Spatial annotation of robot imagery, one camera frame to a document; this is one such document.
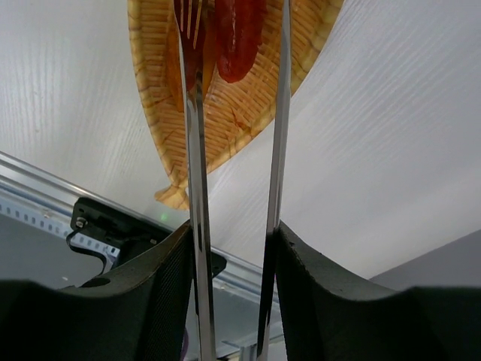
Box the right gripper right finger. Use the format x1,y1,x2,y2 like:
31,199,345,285
274,224,480,360

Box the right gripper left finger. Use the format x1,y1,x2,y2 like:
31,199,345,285
1,223,192,360

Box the red sausage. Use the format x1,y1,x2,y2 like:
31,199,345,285
215,0,267,83

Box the metal tongs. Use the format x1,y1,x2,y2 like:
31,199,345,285
174,1,292,360

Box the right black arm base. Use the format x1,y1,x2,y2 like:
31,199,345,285
66,197,173,268

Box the fish-shaped woven basket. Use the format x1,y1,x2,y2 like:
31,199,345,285
127,1,343,210

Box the slotted cable duct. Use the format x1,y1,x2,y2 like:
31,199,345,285
1,198,119,261

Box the aluminium mounting rail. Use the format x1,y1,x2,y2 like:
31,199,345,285
0,150,286,361

